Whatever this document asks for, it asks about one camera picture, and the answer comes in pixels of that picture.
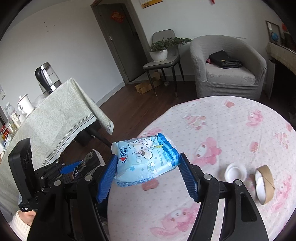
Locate yellow wall poster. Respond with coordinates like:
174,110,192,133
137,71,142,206
141,0,164,9

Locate person's left hand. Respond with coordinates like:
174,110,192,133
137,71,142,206
17,209,36,226

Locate glass electric kettle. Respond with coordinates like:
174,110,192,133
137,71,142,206
35,62,63,94

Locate white plastic cap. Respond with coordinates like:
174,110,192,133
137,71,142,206
225,163,247,182

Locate beige lace cloth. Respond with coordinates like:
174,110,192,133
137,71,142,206
266,42,296,75

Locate white ceramic jar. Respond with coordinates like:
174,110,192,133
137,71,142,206
17,94,35,115

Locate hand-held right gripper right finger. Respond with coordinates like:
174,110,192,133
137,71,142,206
179,153,270,241

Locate grey door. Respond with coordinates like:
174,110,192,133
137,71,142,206
91,0,148,85

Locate pink printed tablecloth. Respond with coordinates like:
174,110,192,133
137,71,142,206
107,96,296,241

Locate potted green plant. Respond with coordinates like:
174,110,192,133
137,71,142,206
149,37,192,62

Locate black plastic packet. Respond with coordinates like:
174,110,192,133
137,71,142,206
73,149,102,182

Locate dark grey box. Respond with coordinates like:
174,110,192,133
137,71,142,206
75,123,102,147

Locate cardboard tape roll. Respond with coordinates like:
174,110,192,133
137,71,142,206
255,164,275,205

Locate dark cabinet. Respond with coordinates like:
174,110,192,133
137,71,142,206
268,58,296,121

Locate blue tissue pack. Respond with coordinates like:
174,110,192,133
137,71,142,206
112,133,181,188

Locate red door ornament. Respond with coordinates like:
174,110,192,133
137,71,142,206
111,11,124,22

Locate grey ribbed armchair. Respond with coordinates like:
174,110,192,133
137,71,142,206
190,35,267,100

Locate black handbag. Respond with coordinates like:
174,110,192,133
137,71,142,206
208,50,243,69

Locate framed globe picture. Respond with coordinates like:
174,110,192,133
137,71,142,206
265,20,284,45

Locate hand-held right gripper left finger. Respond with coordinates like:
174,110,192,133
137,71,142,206
30,155,118,241

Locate person's left forearm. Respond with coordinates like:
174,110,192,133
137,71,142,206
9,212,33,237

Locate cardboard box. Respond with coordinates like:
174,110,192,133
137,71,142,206
135,72,161,94

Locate pale green patterned tablecloth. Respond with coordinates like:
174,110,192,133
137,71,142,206
0,77,114,214

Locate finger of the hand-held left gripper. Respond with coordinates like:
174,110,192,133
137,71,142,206
43,160,82,175
52,174,75,186

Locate grey dining chair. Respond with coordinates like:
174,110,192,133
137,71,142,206
143,29,185,97

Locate glass jar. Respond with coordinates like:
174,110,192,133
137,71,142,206
5,103,21,130

